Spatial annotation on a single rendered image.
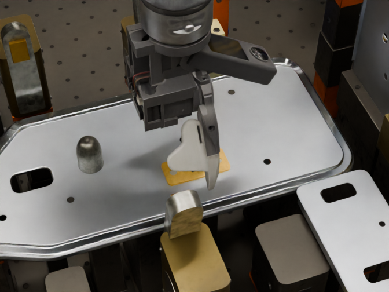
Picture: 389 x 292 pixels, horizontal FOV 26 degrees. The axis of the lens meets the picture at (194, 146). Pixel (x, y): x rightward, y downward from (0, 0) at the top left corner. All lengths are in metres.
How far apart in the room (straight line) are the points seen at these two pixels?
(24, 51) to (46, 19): 0.63
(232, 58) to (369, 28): 0.27
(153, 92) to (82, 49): 0.77
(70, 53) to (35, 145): 0.57
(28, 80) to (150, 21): 0.34
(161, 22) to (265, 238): 0.33
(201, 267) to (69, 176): 0.24
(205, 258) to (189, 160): 0.11
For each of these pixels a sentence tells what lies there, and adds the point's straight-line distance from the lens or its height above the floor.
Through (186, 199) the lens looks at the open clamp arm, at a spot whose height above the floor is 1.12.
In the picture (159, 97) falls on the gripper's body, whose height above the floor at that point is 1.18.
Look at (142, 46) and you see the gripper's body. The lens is 0.87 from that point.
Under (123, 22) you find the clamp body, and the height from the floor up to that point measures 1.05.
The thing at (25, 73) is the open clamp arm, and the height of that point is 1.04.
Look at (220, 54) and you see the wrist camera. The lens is 0.91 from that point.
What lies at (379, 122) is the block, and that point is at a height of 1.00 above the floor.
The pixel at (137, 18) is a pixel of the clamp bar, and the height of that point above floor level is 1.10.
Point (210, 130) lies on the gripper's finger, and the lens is 0.93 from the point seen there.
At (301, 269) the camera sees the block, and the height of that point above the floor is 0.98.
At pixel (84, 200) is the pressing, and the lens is 1.05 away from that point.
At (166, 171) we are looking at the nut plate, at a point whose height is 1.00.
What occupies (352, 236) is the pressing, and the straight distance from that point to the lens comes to 1.03.
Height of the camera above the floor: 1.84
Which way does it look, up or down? 50 degrees down
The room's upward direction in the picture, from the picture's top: straight up
